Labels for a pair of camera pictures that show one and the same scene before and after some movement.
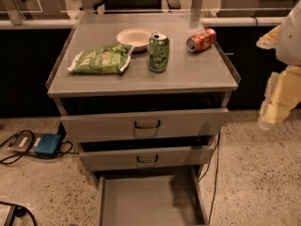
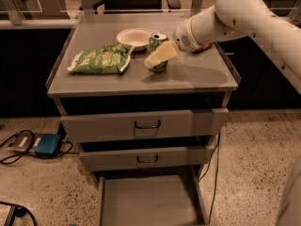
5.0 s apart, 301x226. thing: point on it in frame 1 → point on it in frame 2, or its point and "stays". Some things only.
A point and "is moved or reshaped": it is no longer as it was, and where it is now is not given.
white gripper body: (290, 40) → (183, 38)
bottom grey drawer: (151, 200) stays
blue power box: (47, 145) stays
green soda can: (158, 52) is moved or reshaped
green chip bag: (110, 58) stays
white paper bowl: (139, 39) stays
